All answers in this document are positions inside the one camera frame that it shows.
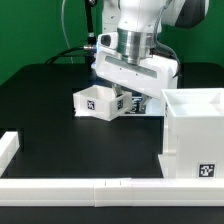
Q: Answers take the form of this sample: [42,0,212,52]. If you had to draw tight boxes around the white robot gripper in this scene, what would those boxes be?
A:
[95,32,178,114]

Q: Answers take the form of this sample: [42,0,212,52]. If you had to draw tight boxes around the small white drawer with knob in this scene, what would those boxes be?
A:
[73,85,132,121]

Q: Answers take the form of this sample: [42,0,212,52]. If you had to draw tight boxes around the large white drawer cabinet box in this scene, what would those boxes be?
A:
[158,88,224,179]

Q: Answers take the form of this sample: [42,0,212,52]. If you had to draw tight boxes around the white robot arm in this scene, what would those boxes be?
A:
[96,0,209,112]

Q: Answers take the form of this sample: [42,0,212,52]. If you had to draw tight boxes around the white sheet with fiducial markers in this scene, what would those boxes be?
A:
[125,96,161,116]

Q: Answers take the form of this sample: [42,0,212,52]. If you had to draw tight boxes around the black vertical pole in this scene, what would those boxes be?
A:
[84,0,97,45]

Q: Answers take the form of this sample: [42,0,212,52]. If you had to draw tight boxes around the white left barrier block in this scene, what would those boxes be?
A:
[0,131,20,177]

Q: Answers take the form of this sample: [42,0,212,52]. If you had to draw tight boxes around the black cable bundle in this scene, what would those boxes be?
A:
[44,45,98,65]

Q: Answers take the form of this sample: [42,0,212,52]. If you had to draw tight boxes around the white front barrier rail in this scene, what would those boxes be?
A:
[0,178,224,207]

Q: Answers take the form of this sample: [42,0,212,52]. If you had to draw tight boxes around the thin grey cable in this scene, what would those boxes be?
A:
[60,0,75,64]

